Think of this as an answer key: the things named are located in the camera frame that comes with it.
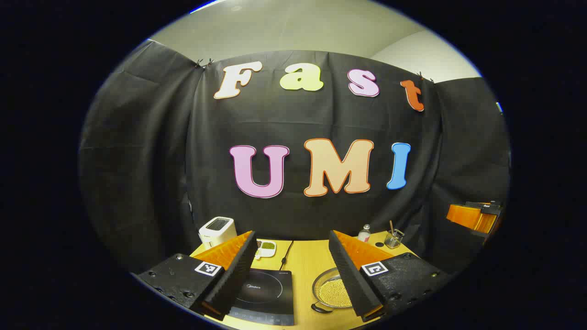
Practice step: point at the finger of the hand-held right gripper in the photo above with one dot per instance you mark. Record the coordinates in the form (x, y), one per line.
(472, 219)

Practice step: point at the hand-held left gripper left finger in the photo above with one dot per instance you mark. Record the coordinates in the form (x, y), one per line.
(238, 270)

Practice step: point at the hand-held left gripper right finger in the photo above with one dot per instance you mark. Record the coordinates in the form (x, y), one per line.
(351, 279)

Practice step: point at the pile of yellow soybeans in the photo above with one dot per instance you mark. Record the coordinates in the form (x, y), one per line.
(335, 293)

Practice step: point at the black induction cooktop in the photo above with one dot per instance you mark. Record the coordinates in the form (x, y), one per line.
(266, 293)

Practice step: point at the white divided dish of beans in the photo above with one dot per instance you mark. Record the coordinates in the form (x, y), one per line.
(268, 247)

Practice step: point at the white toaster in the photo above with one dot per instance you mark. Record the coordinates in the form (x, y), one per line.
(218, 231)

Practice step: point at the clear bottle with white label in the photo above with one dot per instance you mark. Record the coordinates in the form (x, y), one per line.
(364, 236)

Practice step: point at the glass jar with wooden stick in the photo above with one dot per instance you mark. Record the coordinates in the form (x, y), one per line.
(393, 239)

